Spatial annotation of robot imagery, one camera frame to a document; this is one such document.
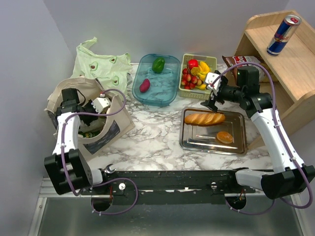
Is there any beige canvas tote bag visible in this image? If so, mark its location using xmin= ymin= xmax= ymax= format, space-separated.
xmin=45 ymin=77 xmax=135 ymax=160

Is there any brown chip bag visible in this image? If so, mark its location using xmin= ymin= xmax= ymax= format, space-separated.
xmin=222 ymin=56 xmax=270 ymax=83

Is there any yellow banana bunch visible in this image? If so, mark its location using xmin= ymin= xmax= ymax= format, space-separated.
xmin=190 ymin=61 xmax=211 ymax=90

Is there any green plastic grocery bag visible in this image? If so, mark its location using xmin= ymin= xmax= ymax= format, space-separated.
xmin=72 ymin=37 xmax=132 ymax=93

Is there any purple sweet potato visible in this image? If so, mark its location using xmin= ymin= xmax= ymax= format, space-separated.
xmin=139 ymin=79 xmax=151 ymax=93

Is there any green bell pepper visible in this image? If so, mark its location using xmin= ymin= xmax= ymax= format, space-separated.
xmin=152 ymin=57 xmax=165 ymax=73

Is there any snack packet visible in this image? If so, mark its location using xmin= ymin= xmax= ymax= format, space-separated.
xmin=78 ymin=117 xmax=106 ymax=138

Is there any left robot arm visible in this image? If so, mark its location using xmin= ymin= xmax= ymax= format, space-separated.
xmin=44 ymin=88 xmax=109 ymax=196

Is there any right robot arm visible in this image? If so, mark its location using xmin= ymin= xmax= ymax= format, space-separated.
xmin=202 ymin=64 xmax=315 ymax=199

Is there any bread loaf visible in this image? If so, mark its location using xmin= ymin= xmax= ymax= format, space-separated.
xmin=184 ymin=113 xmax=225 ymax=126

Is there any pale green plastic basket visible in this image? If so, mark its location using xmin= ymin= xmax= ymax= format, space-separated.
xmin=179 ymin=54 xmax=217 ymax=100

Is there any metal tray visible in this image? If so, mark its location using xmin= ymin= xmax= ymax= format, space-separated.
xmin=179 ymin=107 xmax=247 ymax=155

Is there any glazed donut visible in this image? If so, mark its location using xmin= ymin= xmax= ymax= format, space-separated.
xmin=216 ymin=131 xmax=233 ymax=144

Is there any red apple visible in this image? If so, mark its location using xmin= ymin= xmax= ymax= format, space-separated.
xmin=187 ymin=59 xmax=199 ymax=70

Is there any teal transparent plastic container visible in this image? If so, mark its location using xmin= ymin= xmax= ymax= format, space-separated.
xmin=132 ymin=54 xmax=181 ymax=107

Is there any wooden shelf unit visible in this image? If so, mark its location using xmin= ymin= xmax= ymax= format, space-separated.
xmin=235 ymin=10 xmax=315 ymax=135

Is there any red bull can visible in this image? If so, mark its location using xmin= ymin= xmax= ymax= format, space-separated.
xmin=266 ymin=14 xmax=302 ymax=56

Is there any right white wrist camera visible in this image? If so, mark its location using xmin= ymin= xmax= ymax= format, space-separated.
xmin=205 ymin=70 xmax=228 ymax=95

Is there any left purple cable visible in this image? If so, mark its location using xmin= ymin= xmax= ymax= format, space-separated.
xmin=61 ymin=88 xmax=126 ymax=197

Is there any purple cable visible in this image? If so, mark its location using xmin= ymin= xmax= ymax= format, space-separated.
xmin=61 ymin=88 xmax=126 ymax=197
xmin=209 ymin=61 xmax=311 ymax=209

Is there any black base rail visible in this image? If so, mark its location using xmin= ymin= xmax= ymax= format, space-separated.
xmin=83 ymin=170 xmax=255 ymax=205

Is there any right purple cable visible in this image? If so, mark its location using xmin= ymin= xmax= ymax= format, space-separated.
xmin=209 ymin=61 xmax=311 ymax=209

